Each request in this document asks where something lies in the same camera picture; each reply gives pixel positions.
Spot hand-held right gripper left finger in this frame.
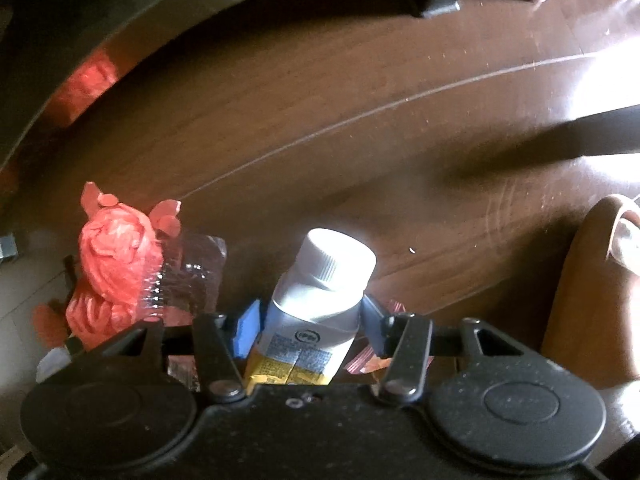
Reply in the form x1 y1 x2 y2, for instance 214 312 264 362
86 299 264 404

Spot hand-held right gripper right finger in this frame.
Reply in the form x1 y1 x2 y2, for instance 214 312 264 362
360 294 527 407

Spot white plastic bottle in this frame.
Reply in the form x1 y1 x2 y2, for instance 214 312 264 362
244 228 377 387

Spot clear plastic packaging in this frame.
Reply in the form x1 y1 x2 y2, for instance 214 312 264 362
142 232 228 326

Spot brown slipper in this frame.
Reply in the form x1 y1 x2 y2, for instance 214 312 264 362
542 194 640 390

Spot dark glossy furniture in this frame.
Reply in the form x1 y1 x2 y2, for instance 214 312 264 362
0 0 281 173

